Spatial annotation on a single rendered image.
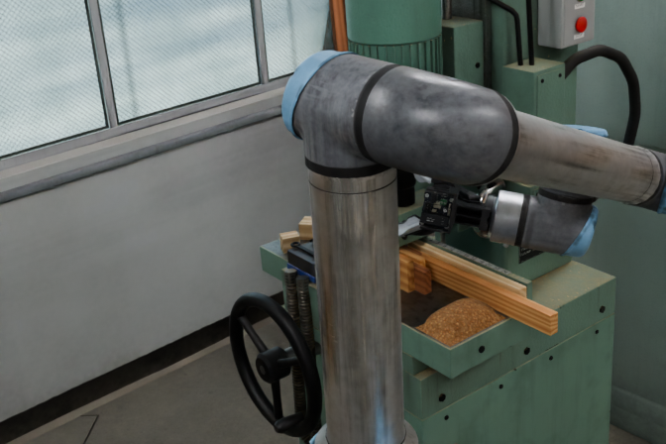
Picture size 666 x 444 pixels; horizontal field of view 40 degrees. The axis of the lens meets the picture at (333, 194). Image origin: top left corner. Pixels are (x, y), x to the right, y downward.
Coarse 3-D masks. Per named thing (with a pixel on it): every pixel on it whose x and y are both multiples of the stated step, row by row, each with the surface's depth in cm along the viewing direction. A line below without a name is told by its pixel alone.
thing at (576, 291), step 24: (576, 264) 207; (552, 288) 197; (576, 288) 196; (600, 288) 197; (576, 312) 194; (600, 312) 200; (552, 336) 191; (504, 360) 183; (528, 360) 188; (408, 384) 172; (432, 384) 171; (456, 384) 175; (480, 384) 180; (408, 408) 175; (432, 408) 173
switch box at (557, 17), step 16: (544, 0) 177; (560, 0) 174; (576, 0) 175; (592, 0) 178; (544, 16) 178; (560, 16) 175; (576, 16) 177; (592, 16) 180; (544, 32) 179; (560, 32) 176; (576, 32) 178; (592, 32) 181; (560, 48) 177
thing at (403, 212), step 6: (420, 192) 190; (420, 198) 188; (414, 204) 185; (420, 204) 185; (402, 210) 183; (408, 210) 182; (414, 210) 183; (420, 210) 184; (402, 216) 181; (408, 216) 182; (420, 216) 184; (402, 240) 183; (408, 240) 184; (414, 240) 185
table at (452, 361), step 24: (264, 264) 205; (432, 288) 180; (408, 312) 172; (432, 312) 171; (408, 336) 168; (480, 336) 163; (504, 336) 168; (528, 336) 172; (432, 360) 164; (456, 360) 161; (480, 360) 165
